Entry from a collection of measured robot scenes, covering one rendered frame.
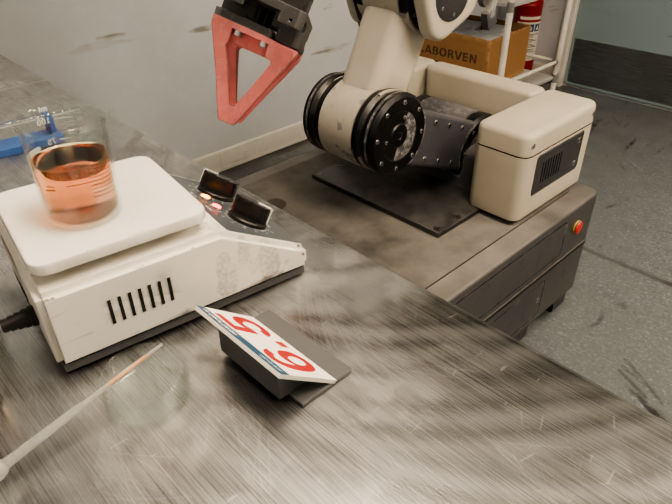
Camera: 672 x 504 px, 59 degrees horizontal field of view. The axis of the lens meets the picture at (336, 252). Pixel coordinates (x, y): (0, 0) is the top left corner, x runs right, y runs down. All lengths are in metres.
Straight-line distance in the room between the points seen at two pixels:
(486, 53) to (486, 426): 2.24
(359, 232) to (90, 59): 1.13
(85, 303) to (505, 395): 0.28
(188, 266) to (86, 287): 0.07
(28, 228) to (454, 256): 0.92
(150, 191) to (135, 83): 1.70
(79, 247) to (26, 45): 1.61
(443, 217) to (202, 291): 0.93
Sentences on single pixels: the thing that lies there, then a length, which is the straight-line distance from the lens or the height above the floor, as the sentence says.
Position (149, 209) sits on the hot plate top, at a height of 0.84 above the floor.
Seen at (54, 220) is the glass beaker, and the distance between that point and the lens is 0.43.
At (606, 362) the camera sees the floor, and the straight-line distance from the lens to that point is 1.62.
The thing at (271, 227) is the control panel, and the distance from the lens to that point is 0.49.
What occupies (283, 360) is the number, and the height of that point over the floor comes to 0.78.
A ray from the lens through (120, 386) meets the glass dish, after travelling 0.43.
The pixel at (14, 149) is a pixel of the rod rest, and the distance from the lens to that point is 0.81.
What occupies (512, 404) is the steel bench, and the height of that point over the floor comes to 0.75.
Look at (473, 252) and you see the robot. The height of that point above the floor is 0.36.
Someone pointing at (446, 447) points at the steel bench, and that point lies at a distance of 0.38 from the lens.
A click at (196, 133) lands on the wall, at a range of 2.31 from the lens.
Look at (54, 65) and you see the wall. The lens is 2.03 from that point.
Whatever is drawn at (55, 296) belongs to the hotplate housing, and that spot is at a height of 0.82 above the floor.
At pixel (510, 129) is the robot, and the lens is 1.27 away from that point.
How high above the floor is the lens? 1.04
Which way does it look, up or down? 34 degrees down
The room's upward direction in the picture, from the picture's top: 1 degrees counter-clockwise
